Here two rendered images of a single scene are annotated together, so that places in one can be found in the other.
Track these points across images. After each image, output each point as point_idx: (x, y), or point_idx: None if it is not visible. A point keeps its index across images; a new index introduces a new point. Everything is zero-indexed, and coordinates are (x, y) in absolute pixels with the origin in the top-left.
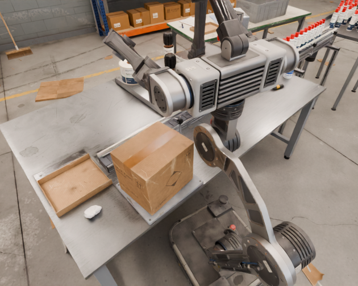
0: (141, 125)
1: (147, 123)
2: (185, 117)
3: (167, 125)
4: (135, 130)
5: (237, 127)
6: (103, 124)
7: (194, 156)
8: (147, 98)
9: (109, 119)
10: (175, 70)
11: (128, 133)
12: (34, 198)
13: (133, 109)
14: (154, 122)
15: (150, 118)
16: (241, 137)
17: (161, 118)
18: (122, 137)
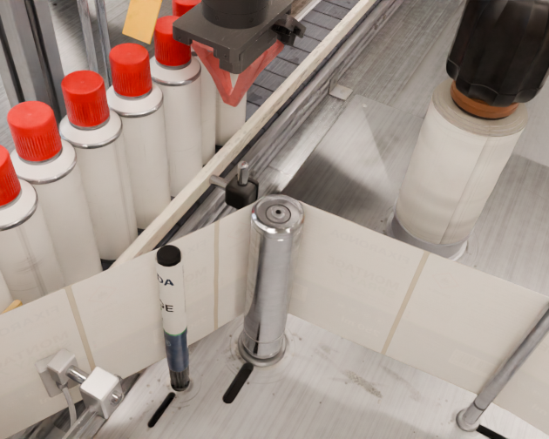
0: (421, 76)
1: (406, 85)
2: (253, 84)
3: (306, 40)
4: (424, 55)
5: None
6: None
7: (169, 5)
8: (514, 159)
9: None
10: (440, 97)
11: (440, 44)
12: None
13: (532, 144)
14: (356, 10)
15: (415, 111)
16: None
17: (341, 26)
18: (446, 30)
